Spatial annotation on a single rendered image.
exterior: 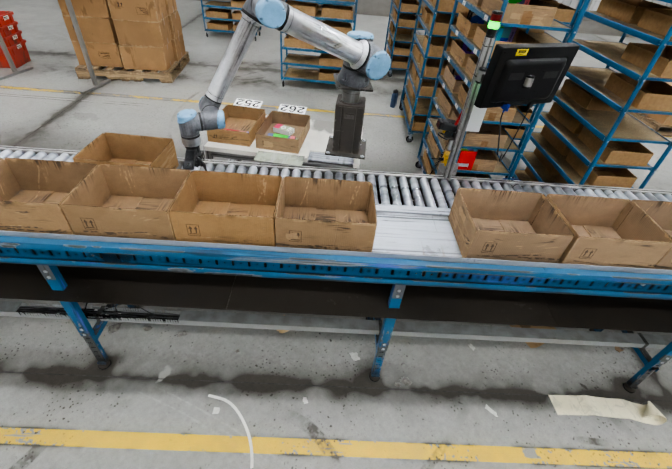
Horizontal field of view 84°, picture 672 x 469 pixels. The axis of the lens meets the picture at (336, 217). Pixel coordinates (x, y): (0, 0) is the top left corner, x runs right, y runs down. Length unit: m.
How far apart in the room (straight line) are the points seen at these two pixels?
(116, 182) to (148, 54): 4.12
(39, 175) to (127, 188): 0.37
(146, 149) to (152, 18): 3.51
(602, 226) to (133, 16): 5.39
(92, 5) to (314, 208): 4.81
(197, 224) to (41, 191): 0.85
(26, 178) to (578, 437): 2.90
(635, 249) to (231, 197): 1.70
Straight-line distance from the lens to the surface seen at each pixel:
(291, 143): 2.40
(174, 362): 2.34
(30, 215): 1.81
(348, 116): 2.34
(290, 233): 1.46
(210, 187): 1.76
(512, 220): 1.95
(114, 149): 2.51
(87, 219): 1.70
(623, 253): 1.90
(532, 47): 2.11
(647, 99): 3.13
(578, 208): 2.06
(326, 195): 1.69
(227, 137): 2.53
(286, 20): 1.85
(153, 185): 1.85
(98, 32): 6.12
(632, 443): 2.65
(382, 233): 1.65
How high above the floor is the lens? 1.95
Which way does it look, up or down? 39 degrees down
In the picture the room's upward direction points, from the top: 5 degrees clockwise
